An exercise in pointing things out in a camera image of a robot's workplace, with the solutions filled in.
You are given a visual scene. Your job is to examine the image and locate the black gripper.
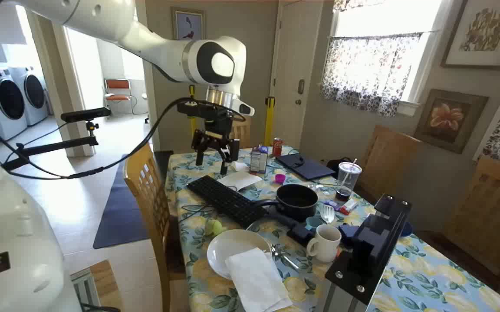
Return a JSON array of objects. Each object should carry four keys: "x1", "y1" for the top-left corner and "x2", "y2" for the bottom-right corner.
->
[{"x1": 192, "y1": 103, "x2": 240, "y2": 175}]

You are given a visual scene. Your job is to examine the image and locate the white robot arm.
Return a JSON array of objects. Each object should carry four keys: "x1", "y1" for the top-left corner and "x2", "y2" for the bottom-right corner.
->
[{"x1": 0, "y1": 0, "x2": 256, "y2": 312}]

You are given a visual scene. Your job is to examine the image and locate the black computer keyboard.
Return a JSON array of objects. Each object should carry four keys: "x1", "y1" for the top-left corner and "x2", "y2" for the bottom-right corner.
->
[{"x1": 188, "y1": 175, "x2": 266, "y2": 227}]

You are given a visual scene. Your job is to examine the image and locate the white open notebook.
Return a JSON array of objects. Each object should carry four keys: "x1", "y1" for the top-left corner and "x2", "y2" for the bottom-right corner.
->
[{"x1": 221, "y1": 174, "x2": 261, "y2": 191}]

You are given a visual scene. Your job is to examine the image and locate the wooden chair far end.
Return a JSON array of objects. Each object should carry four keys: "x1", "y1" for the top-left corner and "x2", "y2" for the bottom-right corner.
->
[{"x1": 232, "y1": 122, "x2": 252, "y2": 148}]

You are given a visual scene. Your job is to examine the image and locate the small carton box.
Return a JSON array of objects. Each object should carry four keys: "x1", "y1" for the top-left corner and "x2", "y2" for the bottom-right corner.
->
[{"x1": 251, "y1": 146, "x2": 268, "y2": 174}]

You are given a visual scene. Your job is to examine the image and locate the red bottle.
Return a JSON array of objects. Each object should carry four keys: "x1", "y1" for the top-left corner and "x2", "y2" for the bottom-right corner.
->
[{"x1": 273, "y1": 137, "x2": 284, "y2": 158}]

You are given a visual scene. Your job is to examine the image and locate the wooden chair near left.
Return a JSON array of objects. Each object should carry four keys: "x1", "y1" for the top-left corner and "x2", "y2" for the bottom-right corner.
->
[{"x1": 124, "y1": 144, "x2": 186, "y2": 312}]

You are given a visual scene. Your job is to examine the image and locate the wooden chair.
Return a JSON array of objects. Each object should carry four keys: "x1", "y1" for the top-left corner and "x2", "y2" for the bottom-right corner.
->
[
  {"x1": 358, "y1": 125, "x2": 421, "y2": 203},
  {"x1": 421, "y1": 156, "x2": 500, "y2": 292},
  {"x1": 124, "y1": 144, "x2": 186, "y2": 312}
]

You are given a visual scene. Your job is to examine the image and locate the small green ball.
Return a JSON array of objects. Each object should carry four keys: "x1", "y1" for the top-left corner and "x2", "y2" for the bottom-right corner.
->
[{"x1": 211, "y1": 220, "x2": 226, "y2": 236}]

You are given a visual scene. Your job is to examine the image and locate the dark blue tablet case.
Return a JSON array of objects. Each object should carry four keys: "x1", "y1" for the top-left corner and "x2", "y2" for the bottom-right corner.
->
[{"x1": 277, "y1": 155, "x2": 334, "y2": 181}]

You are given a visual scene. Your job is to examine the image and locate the white round plate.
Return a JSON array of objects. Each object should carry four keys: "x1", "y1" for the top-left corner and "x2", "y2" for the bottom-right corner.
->
[{"x1": 207, "y1": 229, "x2": 271, "y2": 279}]

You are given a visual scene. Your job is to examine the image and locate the black frying pan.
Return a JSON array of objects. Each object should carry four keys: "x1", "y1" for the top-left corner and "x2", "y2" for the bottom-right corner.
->
[{"x1": 258, "y1": 184, "x2": 318, "y2": 222}]

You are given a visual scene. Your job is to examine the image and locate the floral yellow blue tablecloth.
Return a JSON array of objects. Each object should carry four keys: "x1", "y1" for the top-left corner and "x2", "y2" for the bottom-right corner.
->
[{"x1": 167, "y1": 151, "x2": 500, "y2": 312}]

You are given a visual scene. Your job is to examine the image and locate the blue floor rug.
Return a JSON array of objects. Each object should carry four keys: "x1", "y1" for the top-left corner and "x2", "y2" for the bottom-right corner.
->
[{"x1": 93, "y1": 165, "x2": 148, "y2": 250}]

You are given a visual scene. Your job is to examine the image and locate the metal spoon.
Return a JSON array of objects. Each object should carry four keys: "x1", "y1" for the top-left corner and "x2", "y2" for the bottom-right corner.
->
[{"x1": 271, "y1": 246, "x2": 301, "y2": 272}]

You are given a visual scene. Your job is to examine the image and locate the framed bird picture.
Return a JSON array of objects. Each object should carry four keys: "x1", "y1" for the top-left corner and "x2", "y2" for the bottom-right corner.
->
[{"x1": 172, "y1": 9, "x2": 205, "y2": 40}]

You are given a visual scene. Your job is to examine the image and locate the clear plastic cup with straw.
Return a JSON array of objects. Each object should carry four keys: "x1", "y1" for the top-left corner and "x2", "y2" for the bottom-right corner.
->
[{"x1": 339, "y1": 162, "x2": 363, "y2": 189}]

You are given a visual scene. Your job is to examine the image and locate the white ceramic mug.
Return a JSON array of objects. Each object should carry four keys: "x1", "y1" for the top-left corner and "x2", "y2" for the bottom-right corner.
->
[{"x1": 308, "y1": 226, "x2": 343, "y2": 264}]

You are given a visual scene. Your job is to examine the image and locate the white folded napkin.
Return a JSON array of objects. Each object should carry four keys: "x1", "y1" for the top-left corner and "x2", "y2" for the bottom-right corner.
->
[{"x1": 226, "y1": 248, "x2": 292, "y2": 312}]

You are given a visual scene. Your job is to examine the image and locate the white door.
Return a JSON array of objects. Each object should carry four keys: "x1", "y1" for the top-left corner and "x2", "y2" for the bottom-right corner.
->
[{"x1": 271, "y1": 0, "x2": 325, "y2": 148}]

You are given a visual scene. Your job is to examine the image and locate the wooden chair right back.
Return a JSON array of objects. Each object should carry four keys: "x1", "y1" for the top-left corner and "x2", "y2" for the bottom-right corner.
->
[{"x1": 358, "y1": 125, "x2": 421, "y2": 203}]

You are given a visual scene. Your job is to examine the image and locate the floral window curtain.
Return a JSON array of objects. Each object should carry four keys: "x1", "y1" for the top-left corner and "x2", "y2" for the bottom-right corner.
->
[{"x1": 322, "y1": 33, "x2": 422, "y2": 116}]

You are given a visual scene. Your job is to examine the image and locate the white washing machine right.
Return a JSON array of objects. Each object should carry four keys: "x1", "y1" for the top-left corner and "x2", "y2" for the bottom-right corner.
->
[{"x1": 13, "y1": 66, "x2": 49, "y2": 125}]

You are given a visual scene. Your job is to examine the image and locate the framed flower picture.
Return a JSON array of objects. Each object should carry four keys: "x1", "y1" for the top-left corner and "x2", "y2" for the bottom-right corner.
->
[{"x1": 416, "y1": 89, "x2": 488, "y2": 155}]

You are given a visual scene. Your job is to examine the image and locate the wooden chair right front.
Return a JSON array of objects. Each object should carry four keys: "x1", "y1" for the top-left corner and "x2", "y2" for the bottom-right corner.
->
[{"x1": 421, "y1": 156, "x2": 500, "y2": 292}]

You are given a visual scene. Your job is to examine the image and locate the framed botanical picture top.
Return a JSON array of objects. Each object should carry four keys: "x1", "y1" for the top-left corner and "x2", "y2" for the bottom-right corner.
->
[{"x1": 443, "y1": 0, "x2": 500, "y2": 70}]

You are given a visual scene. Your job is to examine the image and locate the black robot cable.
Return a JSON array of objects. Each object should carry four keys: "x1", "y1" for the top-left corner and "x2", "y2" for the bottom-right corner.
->
[{"x1": 0, "y1": 96, "x2": 195, "y2": 182}]

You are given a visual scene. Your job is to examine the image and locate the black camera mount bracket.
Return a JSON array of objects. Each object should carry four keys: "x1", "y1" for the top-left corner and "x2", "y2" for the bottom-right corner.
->
[{"x1": 325, "y1": 196, "x2": 412, "y2": 307}]

